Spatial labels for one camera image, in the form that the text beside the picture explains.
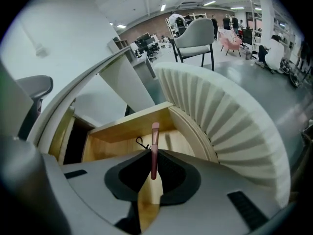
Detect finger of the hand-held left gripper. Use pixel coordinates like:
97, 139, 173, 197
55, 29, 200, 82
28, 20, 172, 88
16, 74, 54, 141

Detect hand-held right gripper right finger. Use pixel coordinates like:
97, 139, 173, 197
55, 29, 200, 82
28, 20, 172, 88
150, 149, 283, 235

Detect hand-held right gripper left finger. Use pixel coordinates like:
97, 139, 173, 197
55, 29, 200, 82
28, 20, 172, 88
42, 149, 154, 227

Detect large wooden drawer fluted front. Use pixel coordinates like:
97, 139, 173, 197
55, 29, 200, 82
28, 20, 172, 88
80, 62, 292, 233

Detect pink makeup brush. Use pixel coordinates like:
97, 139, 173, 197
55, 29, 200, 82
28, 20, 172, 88
150, 121, 160, 181

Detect white wooden desk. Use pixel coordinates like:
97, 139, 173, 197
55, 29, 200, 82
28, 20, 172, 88
26, 47, 157, 166

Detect grey open cabinet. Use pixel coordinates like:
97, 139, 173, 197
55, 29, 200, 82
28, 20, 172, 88
107, 36, 128, 55

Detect low grey table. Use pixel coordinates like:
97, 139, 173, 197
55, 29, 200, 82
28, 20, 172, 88
132, 51, 157, 79

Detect white office desk with monitors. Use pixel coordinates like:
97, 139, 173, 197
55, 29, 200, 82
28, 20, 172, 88
129, 32, 162, 59

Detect pink armchair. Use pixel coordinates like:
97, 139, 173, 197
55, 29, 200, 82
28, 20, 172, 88
217, 29, 243, 57

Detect grey chair black legs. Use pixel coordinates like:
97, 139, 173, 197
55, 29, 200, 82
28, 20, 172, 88
170, 18, 216, 71

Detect black office chair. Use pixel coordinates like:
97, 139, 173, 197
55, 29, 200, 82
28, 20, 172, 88
240, 28, 254, 50

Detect white wall junction box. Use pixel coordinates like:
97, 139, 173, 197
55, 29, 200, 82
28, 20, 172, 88
34, 43, 47, 57

